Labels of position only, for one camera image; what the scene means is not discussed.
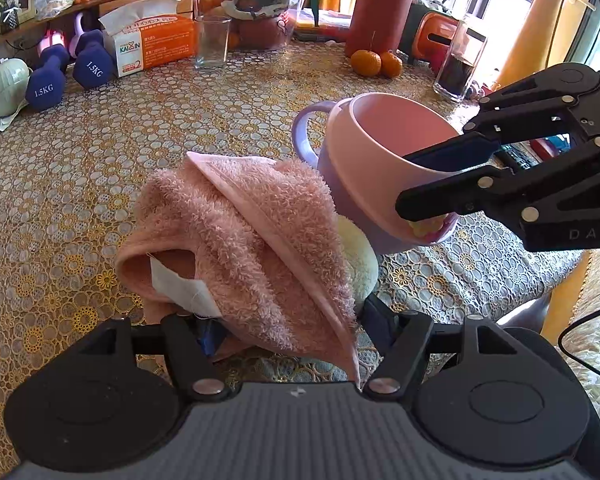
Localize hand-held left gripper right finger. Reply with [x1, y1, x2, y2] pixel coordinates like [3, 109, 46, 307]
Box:
[360, 292, 513, 402]

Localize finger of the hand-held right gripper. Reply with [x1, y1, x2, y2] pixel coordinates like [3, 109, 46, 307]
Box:
[404, 67, 588, 172]
[395, 137, 600, 226]

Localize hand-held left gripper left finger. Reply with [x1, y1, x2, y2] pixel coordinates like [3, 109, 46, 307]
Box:
[87, 312, 229, 403]

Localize pink and purple mug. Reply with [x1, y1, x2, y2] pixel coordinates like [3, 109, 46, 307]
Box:
[292, 92, 465, 257]

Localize pink fluffy towel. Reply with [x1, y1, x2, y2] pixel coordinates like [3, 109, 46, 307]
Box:
[115, 150, 362, 382]

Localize black remote control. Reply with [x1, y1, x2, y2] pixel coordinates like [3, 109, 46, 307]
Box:
[497, 143, 539, 171]

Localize pale yellow plush puff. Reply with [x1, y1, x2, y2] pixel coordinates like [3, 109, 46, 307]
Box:
[336, 215, 380, 312]

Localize glass of dark drink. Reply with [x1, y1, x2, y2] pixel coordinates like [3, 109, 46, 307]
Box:
[433, 19, 489, 104]

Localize beige lace seat cover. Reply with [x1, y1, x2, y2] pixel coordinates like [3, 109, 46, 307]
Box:
[560, 249, 600, 433]

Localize mandarin orange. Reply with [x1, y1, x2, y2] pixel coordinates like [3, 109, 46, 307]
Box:
[379, 50, 404, 80]
[350, 49, 383, 79]

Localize orange tissue holder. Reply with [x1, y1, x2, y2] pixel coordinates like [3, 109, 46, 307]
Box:
[412, 10, 464, 64]

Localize orange curtain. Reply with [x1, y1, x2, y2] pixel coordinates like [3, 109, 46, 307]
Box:
[495, 0, 597, 97]

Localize red thermos jug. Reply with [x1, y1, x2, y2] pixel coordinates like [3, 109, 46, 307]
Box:
[344, 0, 417, 59]

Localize stack of coloured boxes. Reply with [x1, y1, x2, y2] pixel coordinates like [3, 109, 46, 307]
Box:
[292, 7, 354, 44]

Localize lace tablecloth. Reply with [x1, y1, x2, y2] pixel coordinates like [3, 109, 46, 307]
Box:
[0, 40, 588, 466]

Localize clear drinking glass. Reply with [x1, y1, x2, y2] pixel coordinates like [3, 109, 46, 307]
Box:
[194, 15, 232, 70]

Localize blue dumbbell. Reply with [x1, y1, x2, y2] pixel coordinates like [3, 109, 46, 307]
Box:
[72, 30, 115, 92]
[25, 45, 72, 111]

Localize orange and white tissue box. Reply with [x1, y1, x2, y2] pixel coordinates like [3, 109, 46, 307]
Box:
[98, 0, 197, 79]

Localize pale green lidded pot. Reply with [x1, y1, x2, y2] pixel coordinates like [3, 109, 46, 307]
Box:
[0, 57, 33, 118]

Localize pink dumbbell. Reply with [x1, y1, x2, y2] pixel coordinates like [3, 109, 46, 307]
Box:
[36, 11, 89, 61]

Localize black cable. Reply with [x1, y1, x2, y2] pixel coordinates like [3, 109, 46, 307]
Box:
[557, 300, 600, 387]

